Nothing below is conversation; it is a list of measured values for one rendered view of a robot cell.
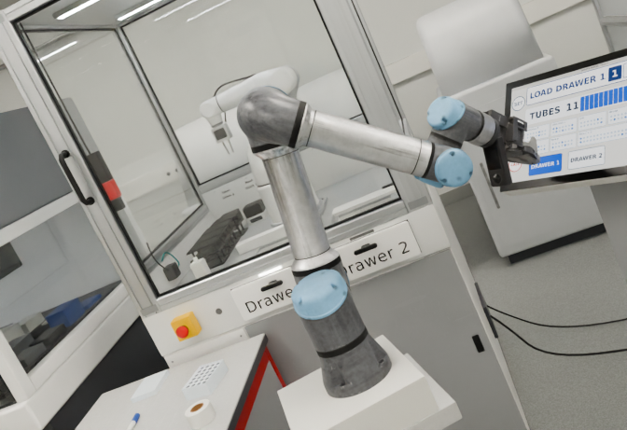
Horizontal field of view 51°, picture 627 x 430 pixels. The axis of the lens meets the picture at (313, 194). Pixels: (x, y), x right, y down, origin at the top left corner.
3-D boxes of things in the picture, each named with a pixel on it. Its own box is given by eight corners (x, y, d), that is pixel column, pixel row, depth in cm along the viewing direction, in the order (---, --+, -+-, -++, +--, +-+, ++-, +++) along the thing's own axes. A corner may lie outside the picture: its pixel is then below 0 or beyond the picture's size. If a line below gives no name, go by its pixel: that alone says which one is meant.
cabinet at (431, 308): (547, 462, 212) (454, 245, 197) (264, 547, 232) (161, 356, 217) (498, 329, 303) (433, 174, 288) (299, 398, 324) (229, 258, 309)
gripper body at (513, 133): (530, 122, 155) (498, 106, 148) (528, 157, 153) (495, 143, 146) (503, 129, 161) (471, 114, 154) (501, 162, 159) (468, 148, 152)
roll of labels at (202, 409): (202, 429, 164) (196, 416, 163) (186, 428, 169) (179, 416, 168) (221, 411, 169) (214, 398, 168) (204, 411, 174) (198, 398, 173)
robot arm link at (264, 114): (240, 78, 124) (484, 145, 127) (244, 79, 135) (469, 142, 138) (225, 137, 125) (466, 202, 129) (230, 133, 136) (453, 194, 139)
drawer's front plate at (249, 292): (327, 290, 203) (312, 258, 201) (244, 321, 209) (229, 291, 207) (327, 287, 205) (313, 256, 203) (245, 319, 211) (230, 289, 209)
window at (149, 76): (401, 199, 197) (266, -112, 179) (158, 297, 214) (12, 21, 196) (401, 198, 198) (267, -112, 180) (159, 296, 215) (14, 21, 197)
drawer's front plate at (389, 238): (421, 254, 197) (407, 221, 195) (333, 287, 203) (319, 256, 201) (421, 252, 199) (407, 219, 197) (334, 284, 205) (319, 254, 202)
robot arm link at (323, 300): (314, 359, 132) (285, 301, 130) (313, 335, 145) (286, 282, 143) (369, 335, 131) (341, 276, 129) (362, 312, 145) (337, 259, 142)
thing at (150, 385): (157, 394, 200) (154, 390, 199) (132, 403, 201) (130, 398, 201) (170, 373, 212) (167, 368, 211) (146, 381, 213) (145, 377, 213)
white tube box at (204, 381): (211, 395, 182) (205, 382, 181) (187, 400, 185) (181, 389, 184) (228, 369, 193) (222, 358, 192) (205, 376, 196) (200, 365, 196)
